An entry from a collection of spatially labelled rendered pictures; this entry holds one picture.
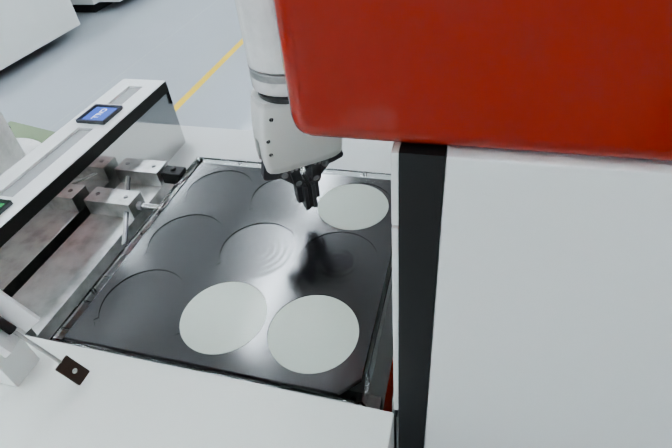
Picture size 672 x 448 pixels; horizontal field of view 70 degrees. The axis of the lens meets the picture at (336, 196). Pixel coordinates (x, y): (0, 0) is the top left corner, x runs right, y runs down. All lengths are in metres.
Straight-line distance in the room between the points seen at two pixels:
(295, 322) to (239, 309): 0.07
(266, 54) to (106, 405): 0.35
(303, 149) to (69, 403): 0.34
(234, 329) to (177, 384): 0.12
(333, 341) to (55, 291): 0.38
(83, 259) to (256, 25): 0.43
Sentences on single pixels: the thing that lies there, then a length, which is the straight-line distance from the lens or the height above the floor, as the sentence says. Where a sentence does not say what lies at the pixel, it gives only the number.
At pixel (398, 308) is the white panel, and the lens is 0.31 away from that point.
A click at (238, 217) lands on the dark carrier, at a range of 0.70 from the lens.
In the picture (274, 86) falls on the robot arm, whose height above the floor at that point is 1.12.
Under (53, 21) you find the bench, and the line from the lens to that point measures 4.56.
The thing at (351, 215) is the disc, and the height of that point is 0.90.
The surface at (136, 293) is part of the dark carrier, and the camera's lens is 0.65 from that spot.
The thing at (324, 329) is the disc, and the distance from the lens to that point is 0.55.
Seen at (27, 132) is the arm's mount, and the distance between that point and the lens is 1.17.
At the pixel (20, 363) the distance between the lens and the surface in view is 0.54.
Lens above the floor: 1.35
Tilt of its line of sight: 39 degrees down
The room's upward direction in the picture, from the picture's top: 6 degrees counter-clockwise
